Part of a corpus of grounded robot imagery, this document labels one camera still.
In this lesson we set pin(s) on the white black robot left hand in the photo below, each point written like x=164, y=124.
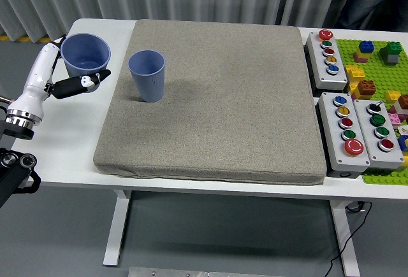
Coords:
x=35, y=79

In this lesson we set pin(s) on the blue ribbed plastic cup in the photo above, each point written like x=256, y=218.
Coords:
x=146, y=67
x=84, y=51

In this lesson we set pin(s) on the white table leg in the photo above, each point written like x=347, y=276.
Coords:
x=116, y=226
x=344, y=235

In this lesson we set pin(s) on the grey-brown fabric mat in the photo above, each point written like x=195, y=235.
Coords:
x=223, y=98

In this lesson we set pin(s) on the grey five-button control box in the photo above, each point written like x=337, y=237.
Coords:
x=334, y=79

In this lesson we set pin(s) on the grey box large red button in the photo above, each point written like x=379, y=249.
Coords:
x=334, y=156

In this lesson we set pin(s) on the yellow toy brick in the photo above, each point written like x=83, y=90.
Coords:
x=354, y=72
x=360, y=57
x=352, y=87
x=405, y=160
x=392, y=96

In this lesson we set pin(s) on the brown toy brick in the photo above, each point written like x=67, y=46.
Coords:
x=366, y=87
x=403, y=101

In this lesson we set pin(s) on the blue toy brick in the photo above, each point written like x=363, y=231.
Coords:
x=403, y=143
x=366, y=47

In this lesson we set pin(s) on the green studded baseplate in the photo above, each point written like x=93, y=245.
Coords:
x=379, y=73

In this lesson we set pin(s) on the person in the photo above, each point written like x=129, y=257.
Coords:
x=373, y=0

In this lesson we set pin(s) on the grey toy brick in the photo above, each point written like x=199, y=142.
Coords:
x=392, y=59

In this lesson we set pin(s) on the dark green toy brick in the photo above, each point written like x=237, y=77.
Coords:
x=392, y=48

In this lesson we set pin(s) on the pink toy brick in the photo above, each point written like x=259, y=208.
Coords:
x=394, y=118

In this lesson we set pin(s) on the grey box black selector knob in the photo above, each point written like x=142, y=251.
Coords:
x=390, y=157

